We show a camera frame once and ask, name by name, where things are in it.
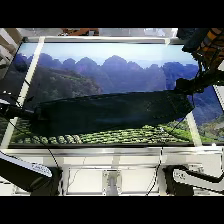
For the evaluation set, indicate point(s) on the black garment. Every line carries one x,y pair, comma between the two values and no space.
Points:
113,111
191,38

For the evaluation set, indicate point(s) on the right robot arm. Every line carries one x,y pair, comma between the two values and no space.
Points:
196,180

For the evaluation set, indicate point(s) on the silver frame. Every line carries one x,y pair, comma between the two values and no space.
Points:
113,156

